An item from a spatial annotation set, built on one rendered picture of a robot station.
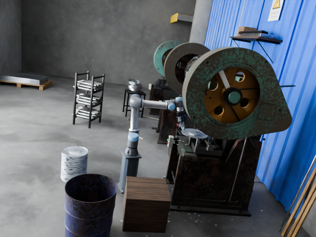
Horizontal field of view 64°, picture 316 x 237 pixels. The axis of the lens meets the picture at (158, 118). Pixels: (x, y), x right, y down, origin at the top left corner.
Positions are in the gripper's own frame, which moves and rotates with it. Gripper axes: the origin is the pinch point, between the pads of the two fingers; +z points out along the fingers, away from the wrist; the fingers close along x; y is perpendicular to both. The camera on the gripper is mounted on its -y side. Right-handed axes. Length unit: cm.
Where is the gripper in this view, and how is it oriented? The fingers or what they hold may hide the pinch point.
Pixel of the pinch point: (183, 128)
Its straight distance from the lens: 289.1
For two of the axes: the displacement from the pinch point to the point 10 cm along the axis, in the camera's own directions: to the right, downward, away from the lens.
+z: 1.1, 9.9, 1.0
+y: -6.1, 1.5, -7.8
